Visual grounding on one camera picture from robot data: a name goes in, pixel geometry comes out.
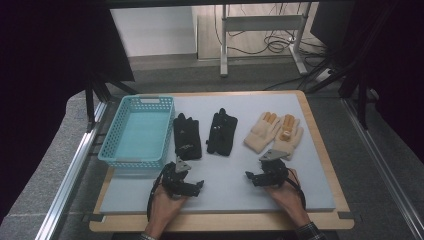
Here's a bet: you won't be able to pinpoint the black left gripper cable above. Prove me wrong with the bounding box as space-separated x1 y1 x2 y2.
146 163 171 222

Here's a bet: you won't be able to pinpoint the aluminium rail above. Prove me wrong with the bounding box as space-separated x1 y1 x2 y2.
34 100 110 240
341 97 424 234

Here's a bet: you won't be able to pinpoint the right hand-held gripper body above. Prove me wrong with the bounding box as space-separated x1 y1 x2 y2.
258 149 290 188

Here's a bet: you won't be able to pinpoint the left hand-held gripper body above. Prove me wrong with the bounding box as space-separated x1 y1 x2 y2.
161 156 198 200

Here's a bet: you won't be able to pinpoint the white metal desk frame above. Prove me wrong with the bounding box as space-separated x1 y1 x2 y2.
219 3 310 78

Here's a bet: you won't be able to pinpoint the black glove with white logo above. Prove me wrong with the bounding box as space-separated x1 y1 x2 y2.
172 112 203 161

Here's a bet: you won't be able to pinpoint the grey table mat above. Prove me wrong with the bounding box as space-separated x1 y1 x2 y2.
99 93 336 215

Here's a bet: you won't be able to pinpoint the black floor cables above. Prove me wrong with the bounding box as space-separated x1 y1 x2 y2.
213 3 329 58

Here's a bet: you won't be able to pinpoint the person's left hand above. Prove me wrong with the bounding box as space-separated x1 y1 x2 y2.
145 184 190 236

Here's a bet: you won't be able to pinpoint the teal plastic basket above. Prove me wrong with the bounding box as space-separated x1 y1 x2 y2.
97 95 176 170

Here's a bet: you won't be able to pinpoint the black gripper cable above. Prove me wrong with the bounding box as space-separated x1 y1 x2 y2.
146 163 171 222
285 168 307 210

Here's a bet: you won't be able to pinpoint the black tripod stand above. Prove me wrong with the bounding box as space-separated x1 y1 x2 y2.
305 6 381 131
84 70 138 132

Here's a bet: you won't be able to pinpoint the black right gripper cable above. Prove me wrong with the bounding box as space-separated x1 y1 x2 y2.
285 168 307 210

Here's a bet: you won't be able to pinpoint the white power strip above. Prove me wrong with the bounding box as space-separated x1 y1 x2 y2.
314 67 335 83

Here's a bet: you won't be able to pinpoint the cream knit glove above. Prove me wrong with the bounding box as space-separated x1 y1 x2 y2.
243 111 282 155
271 113 305 161

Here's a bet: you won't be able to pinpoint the person's right hand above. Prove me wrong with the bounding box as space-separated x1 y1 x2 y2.
265 169 311 230

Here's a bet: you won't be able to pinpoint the black curtain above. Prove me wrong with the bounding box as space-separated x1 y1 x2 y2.
333 0 424 164
0 0 136 218

